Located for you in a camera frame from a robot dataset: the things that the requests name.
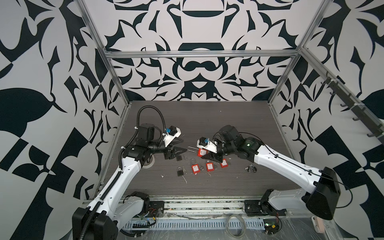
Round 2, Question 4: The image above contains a red padlock with white label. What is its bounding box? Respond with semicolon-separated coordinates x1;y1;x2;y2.
220;159;229;168

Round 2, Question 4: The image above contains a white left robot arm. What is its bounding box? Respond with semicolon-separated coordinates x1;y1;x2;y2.
72;105;186;240

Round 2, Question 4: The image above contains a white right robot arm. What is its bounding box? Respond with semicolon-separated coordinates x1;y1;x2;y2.
197;125;342;221

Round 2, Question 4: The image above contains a roll of clear tape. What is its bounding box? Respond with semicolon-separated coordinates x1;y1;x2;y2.
142;156;155;169

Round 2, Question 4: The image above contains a bunch of keys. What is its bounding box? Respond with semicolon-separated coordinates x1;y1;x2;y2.
245;164;257;173

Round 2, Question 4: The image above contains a green lit circuit board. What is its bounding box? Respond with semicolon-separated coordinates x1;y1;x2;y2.
263;218;283;236

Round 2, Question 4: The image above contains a pink white device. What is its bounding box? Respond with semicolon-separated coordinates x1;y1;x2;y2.
311;216;325;234

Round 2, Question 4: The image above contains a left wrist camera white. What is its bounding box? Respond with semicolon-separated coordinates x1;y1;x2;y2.
163;126;182;147

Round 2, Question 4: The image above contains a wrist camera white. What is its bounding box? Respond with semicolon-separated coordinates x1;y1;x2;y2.
197;137;218;153
163;126;182;147

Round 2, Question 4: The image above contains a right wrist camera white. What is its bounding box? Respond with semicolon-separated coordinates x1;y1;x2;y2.
197;137;218;153

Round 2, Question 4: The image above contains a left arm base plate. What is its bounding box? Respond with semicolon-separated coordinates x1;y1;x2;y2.
135;201;165;218

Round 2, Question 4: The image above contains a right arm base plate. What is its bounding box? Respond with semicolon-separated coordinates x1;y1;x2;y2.
244;200;287;217

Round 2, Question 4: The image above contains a coiled clear cable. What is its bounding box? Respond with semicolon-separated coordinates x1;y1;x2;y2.
224;213;247;239

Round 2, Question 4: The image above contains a white perforated cable duct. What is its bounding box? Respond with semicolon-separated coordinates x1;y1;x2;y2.
122;218;268;231

